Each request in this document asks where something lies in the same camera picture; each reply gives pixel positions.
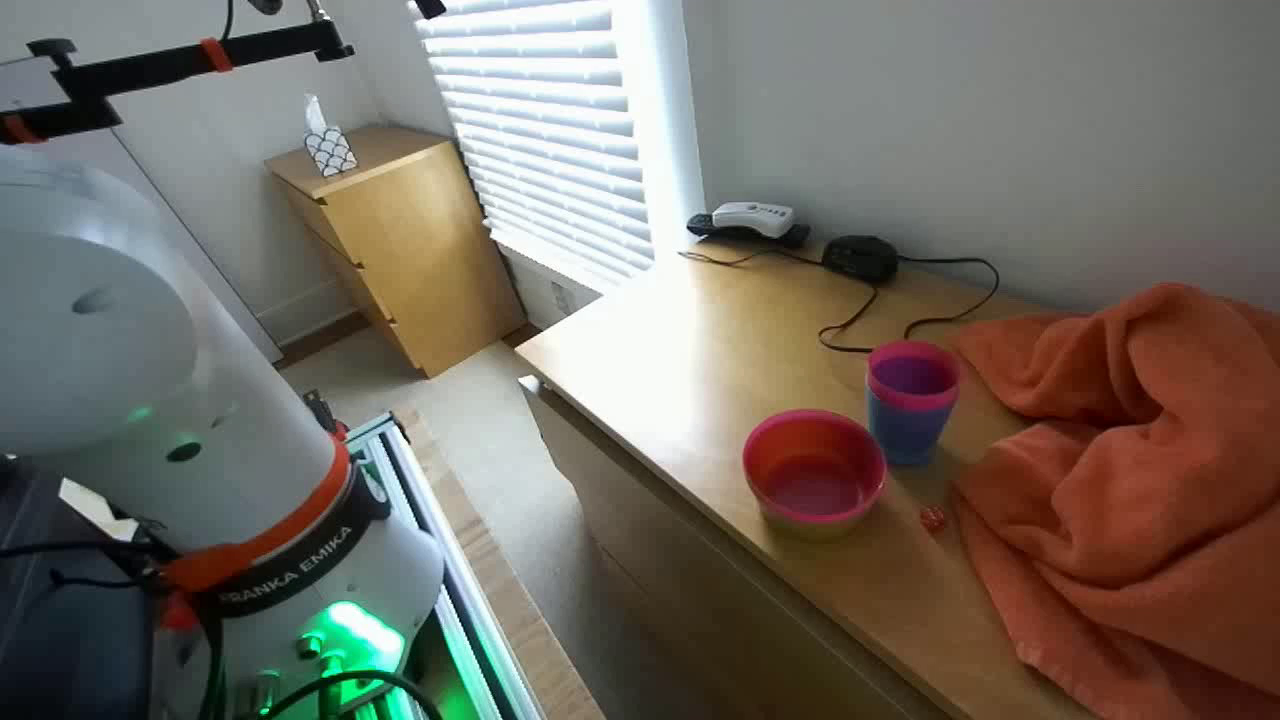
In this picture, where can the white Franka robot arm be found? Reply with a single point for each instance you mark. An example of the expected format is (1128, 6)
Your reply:
(200, 401)

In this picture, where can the long wooden chest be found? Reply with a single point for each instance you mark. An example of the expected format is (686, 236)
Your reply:
(694, 363)

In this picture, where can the white handset device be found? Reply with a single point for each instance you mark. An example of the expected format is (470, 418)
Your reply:
(754, 219)

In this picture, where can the black charging base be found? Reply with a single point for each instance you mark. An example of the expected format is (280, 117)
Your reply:
(786, 241)

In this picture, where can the black round power adapter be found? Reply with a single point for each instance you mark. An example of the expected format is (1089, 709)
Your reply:
(861, 256)

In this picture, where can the white window blinds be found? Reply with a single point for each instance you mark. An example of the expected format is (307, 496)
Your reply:
(547, 135)

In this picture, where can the small wooden dresser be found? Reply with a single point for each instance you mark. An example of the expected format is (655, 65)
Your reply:
(415, 255)

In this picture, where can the pink plastic cup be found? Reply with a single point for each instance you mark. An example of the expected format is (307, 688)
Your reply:
(913, 377)

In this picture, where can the blue plastic cup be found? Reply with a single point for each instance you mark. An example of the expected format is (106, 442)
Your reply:
(908, 437)

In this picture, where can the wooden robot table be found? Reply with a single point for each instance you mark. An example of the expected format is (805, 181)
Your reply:
(533, 640)

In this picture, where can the patterned tissue box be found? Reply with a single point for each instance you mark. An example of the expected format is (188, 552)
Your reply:
(328, 151)

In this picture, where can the orange towel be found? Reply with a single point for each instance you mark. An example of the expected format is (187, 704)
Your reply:
(1144, 495)

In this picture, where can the aluminium extrusion frame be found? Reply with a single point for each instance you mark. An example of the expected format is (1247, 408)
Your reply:
(463, 585)

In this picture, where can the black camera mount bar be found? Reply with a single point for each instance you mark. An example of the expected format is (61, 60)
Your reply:
(162, 65)

